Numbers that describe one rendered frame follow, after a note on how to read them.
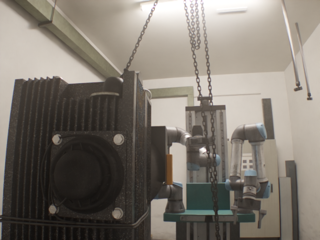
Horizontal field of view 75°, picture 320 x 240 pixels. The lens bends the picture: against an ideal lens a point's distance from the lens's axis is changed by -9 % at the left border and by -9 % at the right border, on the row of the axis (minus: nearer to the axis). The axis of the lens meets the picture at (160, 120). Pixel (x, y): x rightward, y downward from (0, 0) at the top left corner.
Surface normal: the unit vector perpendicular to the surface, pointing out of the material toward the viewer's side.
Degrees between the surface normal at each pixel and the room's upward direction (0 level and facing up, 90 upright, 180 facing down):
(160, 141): 90
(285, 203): 90
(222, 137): 90
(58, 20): 90
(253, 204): 67
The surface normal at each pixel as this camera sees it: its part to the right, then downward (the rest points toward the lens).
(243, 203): -0.22, -0.56
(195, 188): -0.18, -0.19
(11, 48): 0.98, -0.04
